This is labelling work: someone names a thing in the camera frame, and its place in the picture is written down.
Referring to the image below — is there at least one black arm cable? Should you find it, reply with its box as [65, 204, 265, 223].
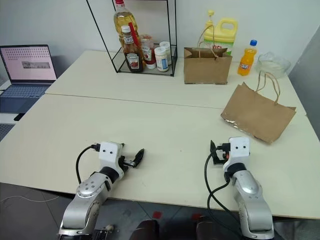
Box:
[75, 144, 101, 185]
[204, 149, 241, 240]

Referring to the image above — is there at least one brown paper bag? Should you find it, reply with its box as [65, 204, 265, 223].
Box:
[220, 70, 298, 145]
[183, 24, 234, 86]

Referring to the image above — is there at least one yellow detergent jug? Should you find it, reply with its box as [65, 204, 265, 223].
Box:
[203, 9, 239, 57]

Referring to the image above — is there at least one orange soda bottle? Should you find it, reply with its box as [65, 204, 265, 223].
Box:
[237, 39, 259, 77]

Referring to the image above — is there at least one large cooking oil bottle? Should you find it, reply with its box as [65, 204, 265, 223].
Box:
[112, 0, 138, 55]

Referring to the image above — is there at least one white lidded jar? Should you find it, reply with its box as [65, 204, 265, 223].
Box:
[153, 46, 171, 73]
[159, 41, 173, 67]

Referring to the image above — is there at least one grey perforated panel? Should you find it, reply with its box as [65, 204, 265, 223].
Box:
[0, 122, 14, 142]

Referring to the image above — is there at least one upright brown paper bag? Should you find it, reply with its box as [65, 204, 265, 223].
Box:
[183, 24, 234, 86]

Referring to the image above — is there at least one open laptop computer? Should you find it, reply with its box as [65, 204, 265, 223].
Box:
[0, 44, 59, 114]

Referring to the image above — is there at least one clear glass bowl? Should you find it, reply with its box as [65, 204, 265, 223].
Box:
[254, 51, 292, 79]

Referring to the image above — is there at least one black wire frame rack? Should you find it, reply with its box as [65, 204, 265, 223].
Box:
[86, 0, 179, 77]

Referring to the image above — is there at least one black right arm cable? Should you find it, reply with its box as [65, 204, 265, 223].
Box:
[204, 149, 241, 240]

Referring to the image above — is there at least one red ketchup squeeze bottle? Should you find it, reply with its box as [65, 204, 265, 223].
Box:
[139, 34, 157, 70]

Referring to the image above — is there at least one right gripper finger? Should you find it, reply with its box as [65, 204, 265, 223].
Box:
[212, 155, 226, 166]
[209, 140, 219, 157]

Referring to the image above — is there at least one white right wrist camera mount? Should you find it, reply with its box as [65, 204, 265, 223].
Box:
[222, 136, 251, 174]

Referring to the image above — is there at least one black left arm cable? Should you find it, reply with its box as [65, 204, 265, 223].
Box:
[75, 144, 101, 185]

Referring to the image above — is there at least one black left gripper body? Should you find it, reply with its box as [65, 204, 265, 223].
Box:
[119, 155, 136, 169]

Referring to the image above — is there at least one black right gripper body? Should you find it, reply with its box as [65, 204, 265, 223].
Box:
[216, 142, 231, 162]

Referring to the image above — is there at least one thin white floor cable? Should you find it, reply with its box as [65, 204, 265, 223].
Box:
[0, 195, 60, 205]

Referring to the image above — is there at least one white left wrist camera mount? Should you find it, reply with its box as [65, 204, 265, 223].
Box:
[98, 141, 125, 181]

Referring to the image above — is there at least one dark rounded shape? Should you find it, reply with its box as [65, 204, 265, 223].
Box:
[136, 219, 161, 240]

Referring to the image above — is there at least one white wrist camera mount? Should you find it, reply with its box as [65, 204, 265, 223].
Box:
[98, 141, 125, 181]
[222, 136, 251, 174]

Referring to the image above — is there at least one dark brown sauce bottle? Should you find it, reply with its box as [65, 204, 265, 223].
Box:
[120, 25, 146, 74]

